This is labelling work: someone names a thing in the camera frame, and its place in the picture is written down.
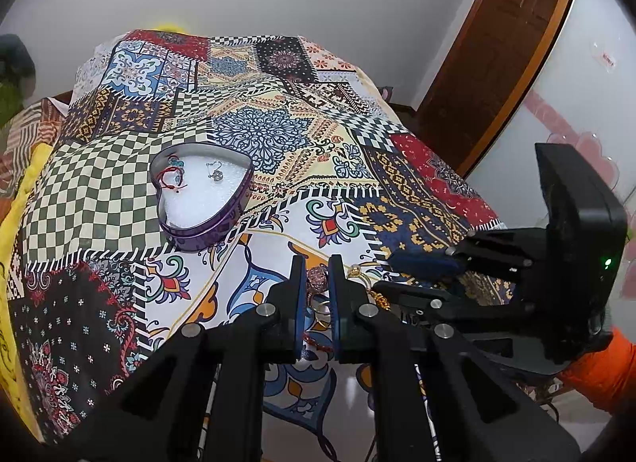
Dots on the dark grey cloth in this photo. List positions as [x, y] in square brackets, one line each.
[15, 59]

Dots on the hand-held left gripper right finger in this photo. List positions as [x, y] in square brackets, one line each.
[333, 304]

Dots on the silver earring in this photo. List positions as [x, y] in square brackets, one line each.
[216, 174]

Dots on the red label wall sticker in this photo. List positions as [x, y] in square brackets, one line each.
[606, 58]

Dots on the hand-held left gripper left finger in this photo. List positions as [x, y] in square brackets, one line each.
[300, 304]

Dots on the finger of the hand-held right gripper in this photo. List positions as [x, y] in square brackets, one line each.
[422, 263]
[427, 299]

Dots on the pink wall decal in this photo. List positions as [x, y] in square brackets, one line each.
[586, 149]

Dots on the brown wooden door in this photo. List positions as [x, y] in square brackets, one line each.
[497, 59]

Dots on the striped brown cloth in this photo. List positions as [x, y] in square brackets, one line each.
[30, 134]

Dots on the person's right forearm orange sleeve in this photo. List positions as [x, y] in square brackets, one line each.
[603, 372]

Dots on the purple heart-shaped tin box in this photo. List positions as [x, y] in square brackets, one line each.
[198, 203]

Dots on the gold bangle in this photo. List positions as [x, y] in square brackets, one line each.
[321, 312]

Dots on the green cloth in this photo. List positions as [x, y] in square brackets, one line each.
[9, 106]

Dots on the patchwork printed blanket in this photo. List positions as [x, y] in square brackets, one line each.
[278, 144]

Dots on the yellow cloth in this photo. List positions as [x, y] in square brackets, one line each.
[20, 223]

